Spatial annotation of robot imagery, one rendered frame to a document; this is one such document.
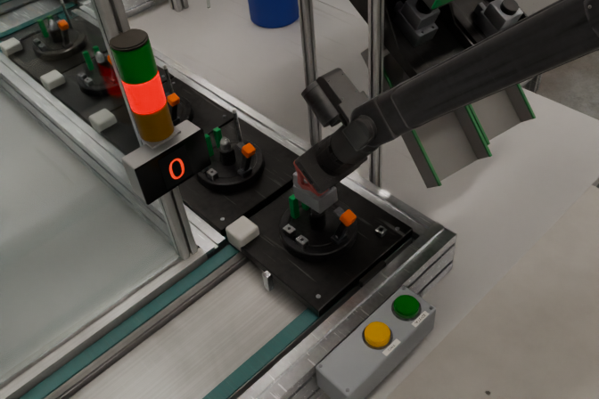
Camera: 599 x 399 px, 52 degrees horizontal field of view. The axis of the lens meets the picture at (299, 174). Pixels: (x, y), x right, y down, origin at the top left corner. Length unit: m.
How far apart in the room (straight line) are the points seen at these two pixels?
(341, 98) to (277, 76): 0.87
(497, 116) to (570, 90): 1.91
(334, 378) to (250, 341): 0.17
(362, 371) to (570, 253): 0.51
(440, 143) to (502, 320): 0.34
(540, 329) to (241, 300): 0.52
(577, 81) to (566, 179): 1.87
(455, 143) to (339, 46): 0.68
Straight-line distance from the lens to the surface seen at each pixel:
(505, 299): 1.20
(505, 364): 1.13
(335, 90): 0.85
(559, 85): 3.23
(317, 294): 1.04
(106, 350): 1.09
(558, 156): 1.49
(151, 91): 0.86
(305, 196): 1.04
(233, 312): 1.11
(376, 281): 1.07
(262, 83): 1.69
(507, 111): 1.33
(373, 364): 0.98
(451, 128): 1.22
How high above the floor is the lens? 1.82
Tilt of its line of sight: 43 degrees down
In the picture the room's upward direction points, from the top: 6 degrees counter-clockwise
